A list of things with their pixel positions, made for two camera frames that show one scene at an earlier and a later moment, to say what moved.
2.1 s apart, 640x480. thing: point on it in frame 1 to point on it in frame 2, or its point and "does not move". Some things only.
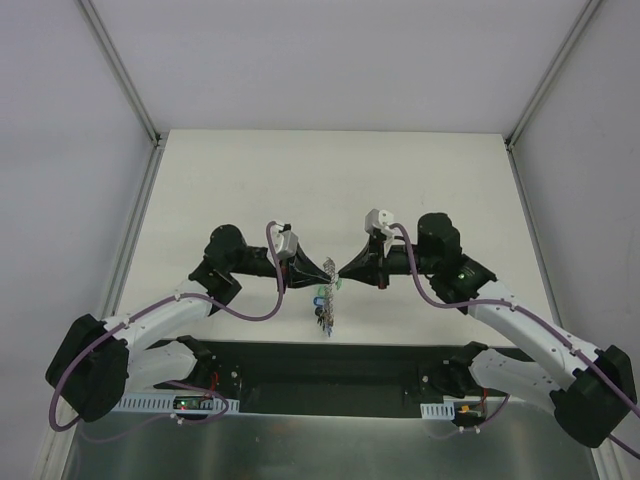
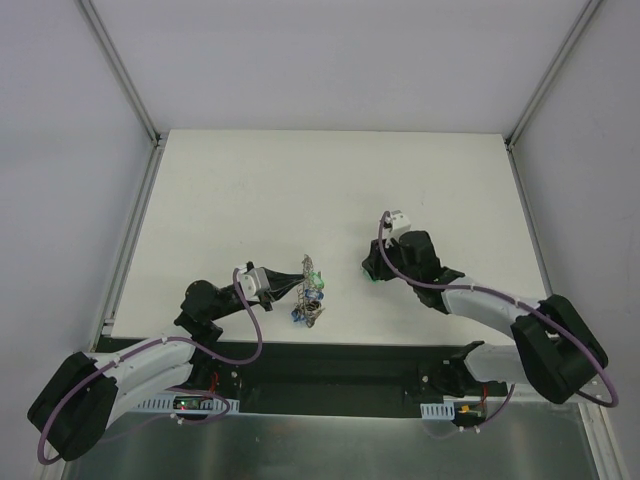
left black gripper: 288,270 to 270,288
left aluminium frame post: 120,72 does not move
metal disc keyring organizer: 329,296 to 309,309
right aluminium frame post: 553,72 does not move
